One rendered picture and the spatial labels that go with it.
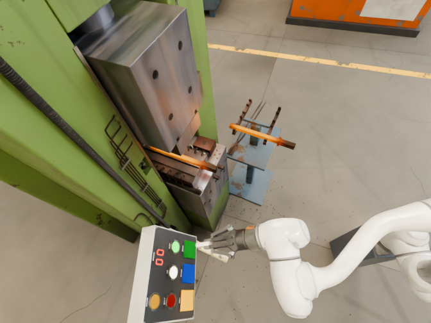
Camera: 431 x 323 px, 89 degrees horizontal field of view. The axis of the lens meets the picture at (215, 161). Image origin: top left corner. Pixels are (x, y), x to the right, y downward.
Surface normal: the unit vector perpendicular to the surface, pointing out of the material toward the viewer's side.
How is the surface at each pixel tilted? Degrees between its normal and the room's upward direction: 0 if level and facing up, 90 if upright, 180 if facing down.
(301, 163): 0
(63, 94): 90
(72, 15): 90
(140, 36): 0
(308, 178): 0
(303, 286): 12
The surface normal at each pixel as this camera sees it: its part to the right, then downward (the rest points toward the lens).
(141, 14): -0.07, -0.51
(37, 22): 0.91, 0.33
